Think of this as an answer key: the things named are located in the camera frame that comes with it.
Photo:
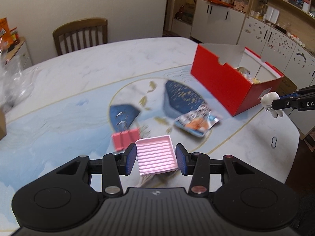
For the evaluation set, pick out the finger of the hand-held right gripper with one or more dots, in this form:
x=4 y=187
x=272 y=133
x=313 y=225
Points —
x=290 y=95
x=285 y=104

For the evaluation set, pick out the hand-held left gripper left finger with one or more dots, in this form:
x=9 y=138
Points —
x=131 y=158

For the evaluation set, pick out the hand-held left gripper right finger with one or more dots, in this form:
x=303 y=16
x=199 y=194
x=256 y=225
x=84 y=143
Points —
x=181 y=158

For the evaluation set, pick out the white tooth toy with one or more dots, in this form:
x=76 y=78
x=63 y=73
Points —
x=268 y=99

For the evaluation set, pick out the pink ribbed soap tray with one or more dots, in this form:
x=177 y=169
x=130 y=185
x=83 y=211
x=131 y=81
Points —
x=155 y=154

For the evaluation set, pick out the red cardboard box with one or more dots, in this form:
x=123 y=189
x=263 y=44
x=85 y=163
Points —
x=216 y=83

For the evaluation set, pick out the marble patterned desktop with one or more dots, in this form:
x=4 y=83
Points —
x=98 y=66

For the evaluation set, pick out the brown printed cardboard box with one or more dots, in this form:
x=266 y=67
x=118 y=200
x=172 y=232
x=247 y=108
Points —
x=289 y=86

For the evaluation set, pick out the pink binder clip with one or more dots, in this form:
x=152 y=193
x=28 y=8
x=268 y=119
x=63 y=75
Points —
x=125 y=139

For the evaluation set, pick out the blue orange snack packet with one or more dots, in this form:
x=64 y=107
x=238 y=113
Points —
x=196 y=121

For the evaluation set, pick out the white base cabinets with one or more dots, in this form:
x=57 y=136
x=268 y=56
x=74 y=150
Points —
x=270 y=41

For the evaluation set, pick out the white rounded containers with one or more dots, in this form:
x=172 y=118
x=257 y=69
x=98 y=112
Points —
x=272 y=14

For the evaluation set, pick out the pink toy radio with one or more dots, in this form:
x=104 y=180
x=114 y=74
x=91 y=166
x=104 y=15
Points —
x=240 y=6

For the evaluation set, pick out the orange tray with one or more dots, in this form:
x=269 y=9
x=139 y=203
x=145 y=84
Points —
x=219 y=1

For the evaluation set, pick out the clear plastic bag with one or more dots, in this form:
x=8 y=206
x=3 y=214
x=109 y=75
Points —
x=12 y=83

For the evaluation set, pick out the brown wooden chair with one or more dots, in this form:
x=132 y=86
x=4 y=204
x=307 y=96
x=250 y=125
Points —
x=78 y=25

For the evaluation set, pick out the open wooden niche shelf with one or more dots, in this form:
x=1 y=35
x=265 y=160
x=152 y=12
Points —
x=172 y=9

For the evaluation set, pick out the small wooden side cabinet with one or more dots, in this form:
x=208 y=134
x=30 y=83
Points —
x=23 y=54

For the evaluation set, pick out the red sauce jar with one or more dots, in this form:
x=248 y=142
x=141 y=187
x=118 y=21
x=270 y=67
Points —
x=14 y=36

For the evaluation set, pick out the orange snack bag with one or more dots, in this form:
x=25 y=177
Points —
x=4 y=32

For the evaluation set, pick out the wooden wall shelf unit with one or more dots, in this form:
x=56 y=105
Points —
x=290 y=5

